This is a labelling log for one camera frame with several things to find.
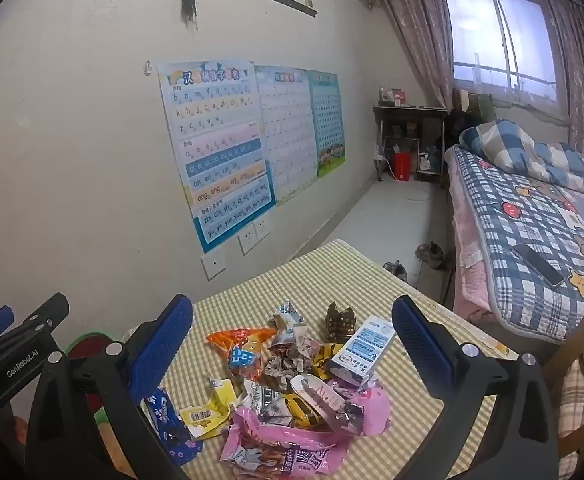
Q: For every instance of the black smartphone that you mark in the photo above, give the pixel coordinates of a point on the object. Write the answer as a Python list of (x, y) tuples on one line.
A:
[(539, 264)]

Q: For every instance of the small gold wrapper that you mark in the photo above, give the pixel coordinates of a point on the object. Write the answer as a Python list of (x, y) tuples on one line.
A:
[(329, 356)]

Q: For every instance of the pink patterned curtain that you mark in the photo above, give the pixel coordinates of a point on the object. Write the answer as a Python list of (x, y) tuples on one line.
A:
[(417, 25), (574, 75)]

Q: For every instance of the yellow brown wrapper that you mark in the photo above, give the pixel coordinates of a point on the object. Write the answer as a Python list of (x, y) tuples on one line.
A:
[(303, 411)]

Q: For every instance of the white blue carton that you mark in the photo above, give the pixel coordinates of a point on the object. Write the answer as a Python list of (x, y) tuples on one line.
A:
[(364, 350)]

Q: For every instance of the red box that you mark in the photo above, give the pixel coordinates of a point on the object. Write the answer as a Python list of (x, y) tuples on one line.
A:
[(403, 166)]

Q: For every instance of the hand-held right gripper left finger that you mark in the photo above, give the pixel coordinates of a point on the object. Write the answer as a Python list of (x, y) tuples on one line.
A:
[(166, 345)]

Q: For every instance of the window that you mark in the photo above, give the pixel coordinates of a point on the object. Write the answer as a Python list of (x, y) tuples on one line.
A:
[(477, 35)]

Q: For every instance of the green bordered wall poster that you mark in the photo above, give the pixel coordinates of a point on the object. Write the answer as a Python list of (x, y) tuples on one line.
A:
[(328, 125)]

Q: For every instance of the crumpled grey paper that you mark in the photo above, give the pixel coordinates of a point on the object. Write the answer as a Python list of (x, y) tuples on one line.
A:
[(287, 366)]

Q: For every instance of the small wall hook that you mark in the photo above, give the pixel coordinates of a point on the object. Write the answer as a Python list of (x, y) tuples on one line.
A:
[(146, 67)]

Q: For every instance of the white pink wrapper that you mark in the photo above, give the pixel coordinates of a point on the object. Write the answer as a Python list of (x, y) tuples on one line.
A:
[(322, 395)]

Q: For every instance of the blue checked folded quilt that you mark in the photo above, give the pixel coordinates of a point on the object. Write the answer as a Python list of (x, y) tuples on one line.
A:
[(512, 150)]

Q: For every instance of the blue white snack bag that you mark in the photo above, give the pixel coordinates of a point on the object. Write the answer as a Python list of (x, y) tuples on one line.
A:
[(288, 321)]

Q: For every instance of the person's left hand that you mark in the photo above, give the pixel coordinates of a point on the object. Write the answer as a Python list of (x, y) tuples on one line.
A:
[(4, 440)]

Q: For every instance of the boxes on desk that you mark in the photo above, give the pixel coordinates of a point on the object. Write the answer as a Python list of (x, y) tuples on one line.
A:
[(396, 96)]

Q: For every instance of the dark clothes pile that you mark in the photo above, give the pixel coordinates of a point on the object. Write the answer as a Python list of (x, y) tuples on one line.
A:
[(464, 112)]

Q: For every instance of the blue cookie wrapper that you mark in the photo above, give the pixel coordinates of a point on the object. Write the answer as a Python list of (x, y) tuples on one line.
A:
[(169, 425)]

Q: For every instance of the green rimmed red bin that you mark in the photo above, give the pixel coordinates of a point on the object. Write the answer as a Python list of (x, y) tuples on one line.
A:
[(87, 346)]

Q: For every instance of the dark shelf with items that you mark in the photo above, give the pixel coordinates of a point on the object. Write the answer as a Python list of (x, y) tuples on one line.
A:
[(407, 109)]

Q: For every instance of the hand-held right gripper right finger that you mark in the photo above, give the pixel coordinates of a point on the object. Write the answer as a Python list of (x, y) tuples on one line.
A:
[(417, 345)]

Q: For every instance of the wooden chair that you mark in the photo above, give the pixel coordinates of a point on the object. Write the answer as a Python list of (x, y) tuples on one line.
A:
[(579, 340)]

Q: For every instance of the pink bed sheet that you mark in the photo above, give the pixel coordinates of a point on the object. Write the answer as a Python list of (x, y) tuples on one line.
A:
[(467, 280)]

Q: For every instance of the paper cup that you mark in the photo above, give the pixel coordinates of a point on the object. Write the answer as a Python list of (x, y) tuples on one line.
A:
[(267, 405)]

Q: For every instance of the white wall socket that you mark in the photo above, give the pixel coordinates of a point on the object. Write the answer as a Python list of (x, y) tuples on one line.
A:
[(247, 242), (262, 230)]

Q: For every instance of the orange snack wrapper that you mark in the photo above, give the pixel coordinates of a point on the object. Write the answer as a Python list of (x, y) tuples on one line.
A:
[(242, 341)]

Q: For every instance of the large pink snack bag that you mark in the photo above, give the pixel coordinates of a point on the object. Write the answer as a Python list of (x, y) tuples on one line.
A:
[(282, 452)]

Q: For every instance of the pale grid wall poster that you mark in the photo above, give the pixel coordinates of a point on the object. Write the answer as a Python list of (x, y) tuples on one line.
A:
[(287, 135)]

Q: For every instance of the yellow barcode wrapper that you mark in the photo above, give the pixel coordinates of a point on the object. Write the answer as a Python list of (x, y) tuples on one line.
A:
[(206, 412)]

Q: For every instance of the blue bordered letter wall poster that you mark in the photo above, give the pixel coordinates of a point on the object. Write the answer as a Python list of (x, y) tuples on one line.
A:
[(211, 150)]

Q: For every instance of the plain pink wrapper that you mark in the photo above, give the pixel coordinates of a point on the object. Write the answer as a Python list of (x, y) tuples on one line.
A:
[(369, 407)]

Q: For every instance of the bed with patchwork quilt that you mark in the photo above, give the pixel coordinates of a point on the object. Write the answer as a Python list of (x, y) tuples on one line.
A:
[(502, 220)]

